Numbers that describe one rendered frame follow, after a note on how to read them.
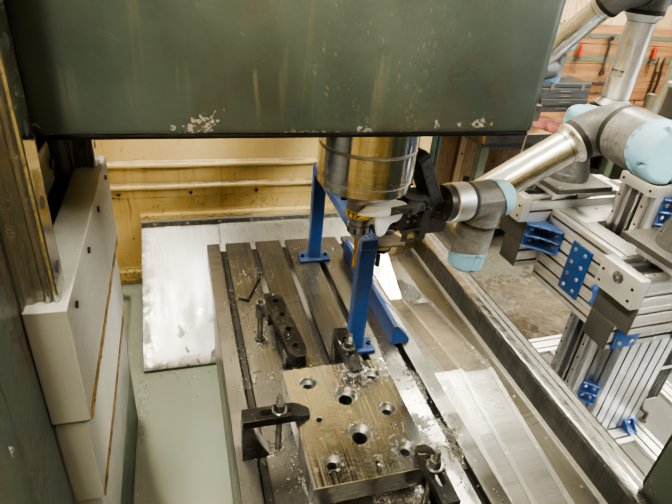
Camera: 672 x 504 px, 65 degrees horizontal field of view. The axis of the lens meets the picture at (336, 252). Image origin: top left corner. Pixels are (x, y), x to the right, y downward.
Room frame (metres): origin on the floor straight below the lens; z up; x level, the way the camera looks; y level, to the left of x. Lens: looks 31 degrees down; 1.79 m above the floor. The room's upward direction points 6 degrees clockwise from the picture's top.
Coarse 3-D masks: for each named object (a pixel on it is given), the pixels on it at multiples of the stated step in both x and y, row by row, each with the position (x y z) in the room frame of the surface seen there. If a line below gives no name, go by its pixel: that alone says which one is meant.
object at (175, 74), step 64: (64, 0) 0.57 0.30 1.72; (128, 0) 0.59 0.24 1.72; (192, 0) 0.61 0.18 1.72; (256, 0) 0.63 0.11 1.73; (320, 0) 0.65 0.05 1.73; (384, 0) 0.68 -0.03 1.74; (448, 0) 0.70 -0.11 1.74; (512, 0) 0.73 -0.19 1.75; (64, 64) 0.57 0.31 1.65; (128, 64) 0.59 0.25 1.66; (192, 64) 0.61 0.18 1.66; (256, 64) 0.63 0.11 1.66; (320, 64) 0.66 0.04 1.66; (384, 64) 0.68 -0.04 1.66; (448, 64) 0.71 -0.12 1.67; (512, 64) 0.74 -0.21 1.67; (64, 128) 0.56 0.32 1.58; (128, 128) 0.58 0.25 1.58; (192, 128) 0.61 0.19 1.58; (256, 128) 0.63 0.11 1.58; (320, 128) 0.66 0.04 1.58; (384, 128) 0.69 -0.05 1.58; (448, 128) 0.72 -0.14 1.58; (512, 128) 0.75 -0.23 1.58
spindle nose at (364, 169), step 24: (336, 144) 0.75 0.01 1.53; (360, 144) 0.73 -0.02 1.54; (384, 144) 0.74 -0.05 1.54; (408, 144) 0.76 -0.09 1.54; (336, 168) 0.75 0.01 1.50; (360, 168) 0.73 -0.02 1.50; (384, 168) 0.74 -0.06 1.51; (408, 168) 0.76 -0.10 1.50; (336, 192) 0.75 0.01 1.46; (360, 192) 0.73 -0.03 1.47; (384, 192) 0.74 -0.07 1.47
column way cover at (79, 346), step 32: (96, 192) 0.75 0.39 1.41; (64, 224) 0.64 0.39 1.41; (96, 224) 0.71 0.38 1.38; (64, 256) 0.56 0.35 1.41; (96, 256) 0.67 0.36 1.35; (64, 288) 0.49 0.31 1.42; (96, 288) 0.63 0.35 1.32; (32, 320) 0.44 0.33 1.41; (64, 320) 0.45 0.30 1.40; (96, 320) 0.59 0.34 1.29; (32, 352) 0.44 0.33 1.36; (64, 352) 0.45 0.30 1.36; (96, 352) 0.55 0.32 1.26; (64, 384) 0.45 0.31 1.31; (96, 384) 0.51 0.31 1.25; (128, 384) 0.83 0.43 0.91; (64, 416) 0.44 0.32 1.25; (96, 416) 0.51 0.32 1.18; (64, 448) 0.45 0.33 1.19; (96, 448) 0.47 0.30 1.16; (96, 480) 0.45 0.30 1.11
